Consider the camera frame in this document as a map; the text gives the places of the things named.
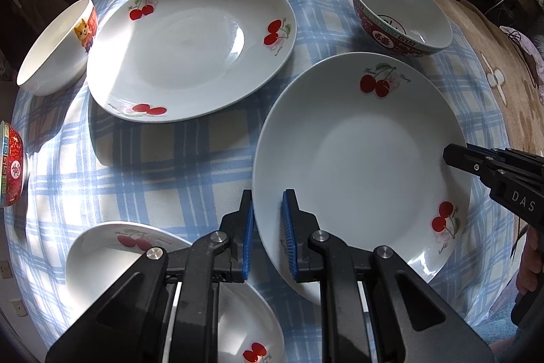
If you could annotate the red patterned bowl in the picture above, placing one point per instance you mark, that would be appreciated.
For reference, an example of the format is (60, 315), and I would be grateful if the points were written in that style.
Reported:
(12, 171)
(399, 5)

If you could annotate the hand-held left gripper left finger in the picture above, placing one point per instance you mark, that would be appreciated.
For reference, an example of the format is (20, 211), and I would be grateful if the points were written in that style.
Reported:
(248, 244)

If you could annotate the blue plaid cloth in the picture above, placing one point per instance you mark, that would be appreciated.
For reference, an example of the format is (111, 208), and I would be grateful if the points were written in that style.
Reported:
(191, 176)

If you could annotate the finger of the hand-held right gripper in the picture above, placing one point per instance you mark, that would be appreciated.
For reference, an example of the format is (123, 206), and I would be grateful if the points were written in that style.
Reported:
(520, 159)
(461, 159)

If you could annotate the white cherry print plate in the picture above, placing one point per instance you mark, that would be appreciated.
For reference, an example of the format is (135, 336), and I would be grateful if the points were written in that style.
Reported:
(361, 159)
(97, 269)
(191, 48)

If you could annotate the white bowl with cat print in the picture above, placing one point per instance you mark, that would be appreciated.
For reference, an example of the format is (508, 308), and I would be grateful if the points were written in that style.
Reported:
(51, 52)

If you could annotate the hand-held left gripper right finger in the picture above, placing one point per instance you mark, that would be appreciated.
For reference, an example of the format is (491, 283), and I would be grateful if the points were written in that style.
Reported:
(289, 239)

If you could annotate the person's right hand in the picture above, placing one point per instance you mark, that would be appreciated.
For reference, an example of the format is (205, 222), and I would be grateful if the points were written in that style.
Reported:
(527, 265)

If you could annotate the wall socket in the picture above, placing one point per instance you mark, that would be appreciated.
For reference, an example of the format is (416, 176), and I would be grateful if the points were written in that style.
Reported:
(5, 269)
(17, 306)

